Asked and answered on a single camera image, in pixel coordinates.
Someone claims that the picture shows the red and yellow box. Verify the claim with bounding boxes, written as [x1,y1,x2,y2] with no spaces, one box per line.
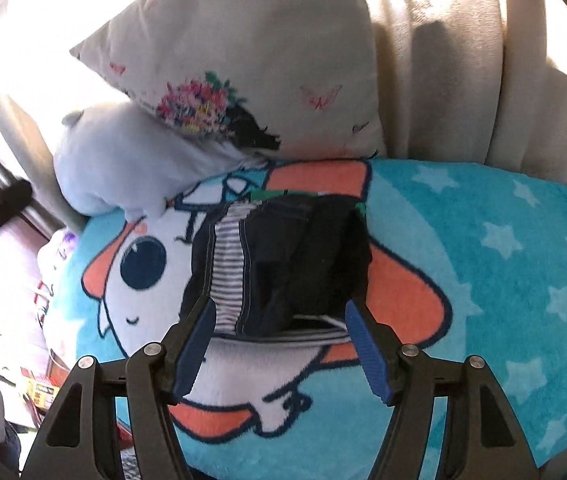
[19,366,61,411]

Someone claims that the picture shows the pink and white cloth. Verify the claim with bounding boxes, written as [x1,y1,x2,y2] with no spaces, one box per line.
[36,229,84,321]

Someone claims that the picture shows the grey plush toy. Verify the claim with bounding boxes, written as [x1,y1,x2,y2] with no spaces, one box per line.
[53,101,269,222]

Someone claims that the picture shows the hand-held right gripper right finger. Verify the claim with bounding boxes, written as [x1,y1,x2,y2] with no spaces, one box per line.
[344,297,547,480]

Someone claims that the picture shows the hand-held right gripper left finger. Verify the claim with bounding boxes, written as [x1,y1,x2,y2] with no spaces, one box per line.
[20,295,217,480]

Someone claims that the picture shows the floral print pillow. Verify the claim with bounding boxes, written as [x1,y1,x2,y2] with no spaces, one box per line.
[70,0,390,162]

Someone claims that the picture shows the printed cartoon blanket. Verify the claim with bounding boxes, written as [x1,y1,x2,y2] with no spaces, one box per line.
[43,157,567,480]

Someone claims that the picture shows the dark pants with frog print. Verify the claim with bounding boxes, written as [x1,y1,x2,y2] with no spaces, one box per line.
[178,189,374,346]

